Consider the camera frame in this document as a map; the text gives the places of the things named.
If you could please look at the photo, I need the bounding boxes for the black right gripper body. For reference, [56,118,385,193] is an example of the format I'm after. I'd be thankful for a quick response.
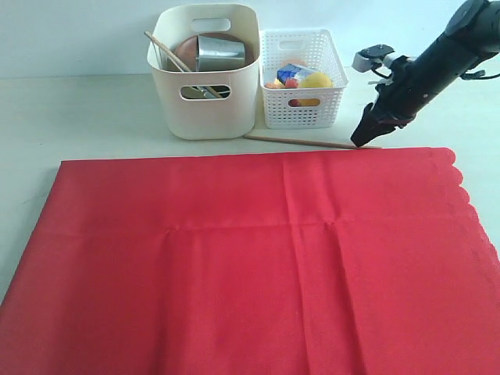
[370,52,457,127]

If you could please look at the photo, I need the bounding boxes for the white perforated basket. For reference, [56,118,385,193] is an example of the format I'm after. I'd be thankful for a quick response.
[259,29,348,130]

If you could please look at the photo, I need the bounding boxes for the red toy sausage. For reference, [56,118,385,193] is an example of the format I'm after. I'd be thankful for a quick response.
[284,78,301,107]

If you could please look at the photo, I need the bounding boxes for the red tablecloth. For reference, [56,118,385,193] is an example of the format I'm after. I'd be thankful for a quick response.
[1,148,499,374]

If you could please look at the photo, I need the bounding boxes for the brown egg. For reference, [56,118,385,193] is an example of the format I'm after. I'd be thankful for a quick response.
[281,59,308,66]

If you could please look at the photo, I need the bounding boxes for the cream plastic bin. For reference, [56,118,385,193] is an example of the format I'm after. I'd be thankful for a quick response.
[147,3,260,140]

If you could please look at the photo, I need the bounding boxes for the blue white milk carton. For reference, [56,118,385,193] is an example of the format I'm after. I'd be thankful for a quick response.
[277,63,316,84]

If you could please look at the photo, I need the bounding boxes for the yellow lemon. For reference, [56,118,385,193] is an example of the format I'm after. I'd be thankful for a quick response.
[298,72,334,107]

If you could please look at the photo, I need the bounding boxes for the metal table knife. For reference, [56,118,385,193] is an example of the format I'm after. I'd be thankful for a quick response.
[191,86,216,99]

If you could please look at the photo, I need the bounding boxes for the wooden chopstick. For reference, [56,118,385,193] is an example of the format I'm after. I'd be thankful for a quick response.
[243,134,382,150]
[144,31,223,99]

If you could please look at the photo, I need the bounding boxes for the brown wooden plate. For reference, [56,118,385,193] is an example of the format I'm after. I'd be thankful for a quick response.
[174,32,255,72]

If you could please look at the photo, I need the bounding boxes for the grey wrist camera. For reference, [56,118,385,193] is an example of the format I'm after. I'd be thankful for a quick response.
[352,44,409,78]

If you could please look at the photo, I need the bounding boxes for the stainless steel cup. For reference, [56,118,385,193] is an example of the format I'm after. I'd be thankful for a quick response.
[195,35,246,72]

